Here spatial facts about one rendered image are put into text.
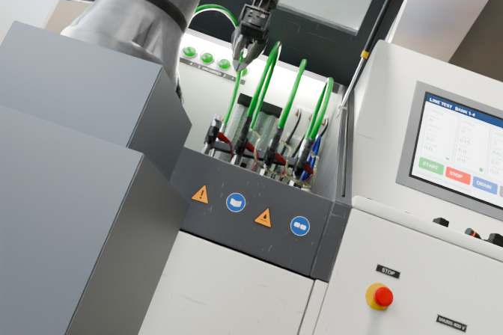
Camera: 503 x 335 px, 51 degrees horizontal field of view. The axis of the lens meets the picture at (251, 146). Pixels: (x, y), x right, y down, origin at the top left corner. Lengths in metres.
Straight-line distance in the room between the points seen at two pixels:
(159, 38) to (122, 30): 0.05
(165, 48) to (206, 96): 1.07
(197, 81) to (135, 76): 1.16
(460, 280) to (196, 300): 0.52
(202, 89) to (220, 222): 0.73
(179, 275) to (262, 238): 0.18
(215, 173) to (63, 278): 0.62
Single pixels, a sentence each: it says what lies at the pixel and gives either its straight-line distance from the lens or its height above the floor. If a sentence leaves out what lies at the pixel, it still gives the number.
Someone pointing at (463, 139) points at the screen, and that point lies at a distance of 1.54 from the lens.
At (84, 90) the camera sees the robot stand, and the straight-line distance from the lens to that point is 0.57.
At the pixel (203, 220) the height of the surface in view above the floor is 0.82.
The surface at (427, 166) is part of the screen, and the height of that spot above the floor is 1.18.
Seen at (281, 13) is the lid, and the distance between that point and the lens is 1.68.
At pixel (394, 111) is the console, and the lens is 1.50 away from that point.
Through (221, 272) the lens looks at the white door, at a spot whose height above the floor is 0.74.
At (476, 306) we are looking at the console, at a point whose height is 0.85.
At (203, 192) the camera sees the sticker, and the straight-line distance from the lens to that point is 1.06.
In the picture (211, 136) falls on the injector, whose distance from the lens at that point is 1.32.
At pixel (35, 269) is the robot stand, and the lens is 0.50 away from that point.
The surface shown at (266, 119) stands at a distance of 1.66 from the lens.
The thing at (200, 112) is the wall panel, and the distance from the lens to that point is 1.67.
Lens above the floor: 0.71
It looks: 15 degrees up
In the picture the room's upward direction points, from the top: 20 degrees clockwise
